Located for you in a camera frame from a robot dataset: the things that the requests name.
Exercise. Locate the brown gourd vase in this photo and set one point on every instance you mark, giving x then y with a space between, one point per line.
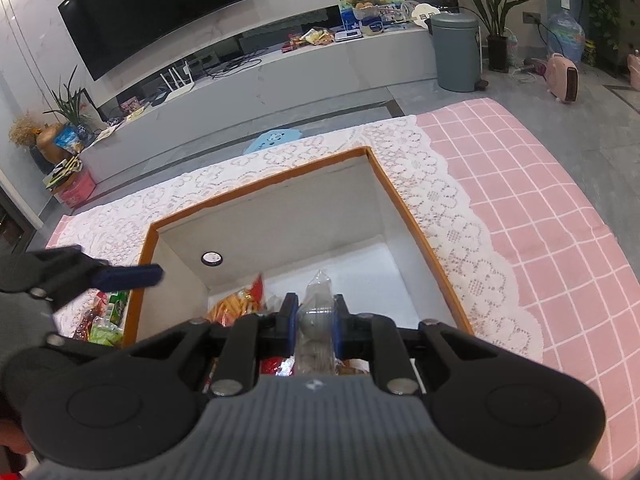
50 145

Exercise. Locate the small red snack packet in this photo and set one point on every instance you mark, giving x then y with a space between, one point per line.
87 325

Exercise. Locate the pink space heater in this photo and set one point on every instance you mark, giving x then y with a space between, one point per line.
562 77

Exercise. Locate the pink bucket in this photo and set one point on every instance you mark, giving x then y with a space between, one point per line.
635 70

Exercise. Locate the white router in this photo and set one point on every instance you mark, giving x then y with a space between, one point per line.
177 85

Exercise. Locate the blue water jug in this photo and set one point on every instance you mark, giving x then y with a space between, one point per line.
566 37

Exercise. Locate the leafy pothos plant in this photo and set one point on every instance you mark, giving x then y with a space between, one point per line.
597 5

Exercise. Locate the green tube snack packet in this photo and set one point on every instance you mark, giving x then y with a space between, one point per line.
118 307

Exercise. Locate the dried flower bunch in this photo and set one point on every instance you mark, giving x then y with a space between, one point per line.
25 130

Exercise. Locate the clear plastic snack bag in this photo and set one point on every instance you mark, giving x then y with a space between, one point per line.
316 320

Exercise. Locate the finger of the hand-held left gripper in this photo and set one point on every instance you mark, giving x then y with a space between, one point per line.
127 276
75 345

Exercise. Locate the grey white television console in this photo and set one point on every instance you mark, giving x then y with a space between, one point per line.
300 80

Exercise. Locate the large red snack packet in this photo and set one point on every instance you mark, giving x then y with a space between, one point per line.
275 366

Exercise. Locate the light green snack packet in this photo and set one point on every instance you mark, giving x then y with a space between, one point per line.
106 335

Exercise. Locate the pink checked cloth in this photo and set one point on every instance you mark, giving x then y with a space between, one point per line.
550 210

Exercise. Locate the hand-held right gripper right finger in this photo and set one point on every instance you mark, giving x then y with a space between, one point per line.
340 327

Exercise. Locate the pink storage box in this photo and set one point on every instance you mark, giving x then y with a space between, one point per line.
76 189

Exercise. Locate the long leaf plant black pot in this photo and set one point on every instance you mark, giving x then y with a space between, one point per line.
497 52

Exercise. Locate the person's left hand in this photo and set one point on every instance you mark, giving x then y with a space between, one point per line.
12 435

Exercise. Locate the snack pile on console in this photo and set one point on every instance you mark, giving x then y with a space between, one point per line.
310 39

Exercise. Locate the slim leaf potted plant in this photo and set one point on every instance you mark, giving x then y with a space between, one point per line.
70 105

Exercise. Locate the orange cardboard box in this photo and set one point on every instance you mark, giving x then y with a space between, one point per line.
280 220

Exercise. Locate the blue plastic stool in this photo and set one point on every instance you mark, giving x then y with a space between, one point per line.
272 141

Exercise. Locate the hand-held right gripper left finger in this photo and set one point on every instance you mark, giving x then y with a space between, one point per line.
289 327

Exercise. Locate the grey trash bin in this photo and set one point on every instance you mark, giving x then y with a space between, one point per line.
454 55

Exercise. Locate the black flat television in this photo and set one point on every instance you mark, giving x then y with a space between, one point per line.
150 10

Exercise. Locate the blue snack bag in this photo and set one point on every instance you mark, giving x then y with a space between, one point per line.
69 140

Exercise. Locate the orange stick snack bag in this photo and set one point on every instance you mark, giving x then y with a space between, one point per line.
230 307

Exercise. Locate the blue white box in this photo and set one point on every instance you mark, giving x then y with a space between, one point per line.
365 22

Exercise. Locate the white round hand fan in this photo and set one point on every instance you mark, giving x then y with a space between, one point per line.
426 14

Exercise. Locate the white kitchen scale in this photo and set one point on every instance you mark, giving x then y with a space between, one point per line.
348 36

